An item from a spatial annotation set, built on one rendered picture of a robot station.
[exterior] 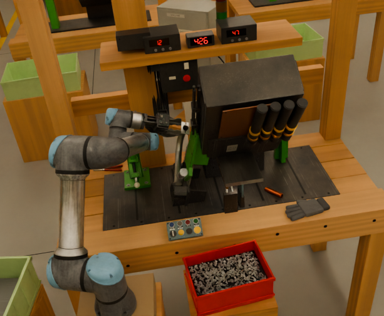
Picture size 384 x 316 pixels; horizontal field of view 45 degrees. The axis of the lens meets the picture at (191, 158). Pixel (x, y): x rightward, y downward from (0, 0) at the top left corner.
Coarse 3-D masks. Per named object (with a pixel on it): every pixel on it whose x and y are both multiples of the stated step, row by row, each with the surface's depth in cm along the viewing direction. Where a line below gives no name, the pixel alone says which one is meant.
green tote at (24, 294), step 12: (0, 264) 191; (12, 264) 191; (24, 264) 191; (0, 276) 196; (12, 276) 196; (24, 276) 182; (36, 276) 194; (24, 288) 183; (36, 288) 193; (12, 300) 171; (24, 300) 182; (12, 312) 172; (24, 312) 182
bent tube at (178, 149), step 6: (186, 126) 210; (186, 132) 208; (180, 138) 217; (180, 144) 219; (180, 150) 219; (180, 156) 218; (180, 162) 217; (180, 168) 217; (174, 174) 216; (174, 180) 214
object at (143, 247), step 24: (360, 192) 214; (216, 216) 208; (240, 216) 207; (264, 216) 206; (312, 216) 203; (336, 216) 202; (360, 216) 204; (96, 240) 202; (120, 240) 201; (144, 240) 200; (168, 240) 199; (192, 240) 198; (216, 240) 200; (240, 240) 202; (264, 240) 204; (288, 240) 207; (312, 240) 209; (144, 264) 202; (168, 264) 204
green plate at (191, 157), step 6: (198, 132) 198; (192, 138) 203; (198, 138) 197; (192, 144) 202; (198, 144) 200; (192, 150) 201; (198, 150) 202; (186, 156) 213; (192, 156) 202; (198, 156) 204; (204, 156) 204; (186, 162) 212; (192, 162) 204; (198, 162) 205; (204, 162) 206
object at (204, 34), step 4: (196, 32) 206; (200, 32) 205; (204, 32) 205; (208, 32) 205; (212, 32) 204; (188, 36) 202; (192, 36) 202; (196, 36) 202; (200, 36) 202; (204, 36) 202; (208, 36) 202; (212, 36) 202; (188, 40) 202; (192, 40) 202; (196, 40) 202; (200, 40) 203; (208, 40) 203; (212, 40) 203; (188, 44) 203; (192, 44) 203; (204, 44) 204; (208, 44) 204; (212, 44) 204
